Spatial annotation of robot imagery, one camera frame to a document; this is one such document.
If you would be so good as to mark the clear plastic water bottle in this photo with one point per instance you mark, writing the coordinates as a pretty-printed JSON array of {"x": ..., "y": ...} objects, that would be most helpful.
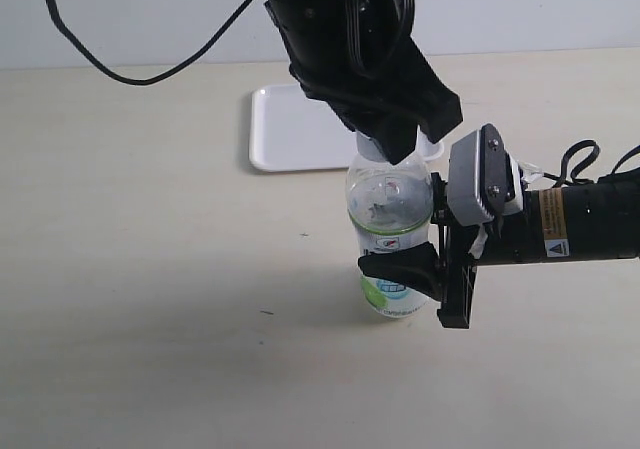
[{"x": 390, "y": 207}]

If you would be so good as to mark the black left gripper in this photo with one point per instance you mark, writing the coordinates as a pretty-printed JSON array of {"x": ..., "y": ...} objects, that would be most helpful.
[{"x": 358, "y": 56}]

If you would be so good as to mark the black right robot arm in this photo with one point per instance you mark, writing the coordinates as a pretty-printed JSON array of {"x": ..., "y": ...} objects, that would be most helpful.
[{"x": 584, "y": 222}]

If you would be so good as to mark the white rectangular tray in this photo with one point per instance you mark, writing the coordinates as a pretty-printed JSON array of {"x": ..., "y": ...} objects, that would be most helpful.
[{"x": 292, "y": 133}]

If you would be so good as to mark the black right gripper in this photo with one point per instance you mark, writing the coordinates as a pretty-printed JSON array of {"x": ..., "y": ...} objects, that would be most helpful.
[{"x": 450, "y": 278}]

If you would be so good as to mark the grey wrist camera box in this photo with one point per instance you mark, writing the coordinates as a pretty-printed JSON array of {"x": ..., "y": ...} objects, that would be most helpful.
[{"x": 485, "y": 183}]

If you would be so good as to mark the white bottle cap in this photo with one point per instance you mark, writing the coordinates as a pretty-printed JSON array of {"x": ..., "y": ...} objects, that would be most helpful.
[{"x": 368, "y": 149}]

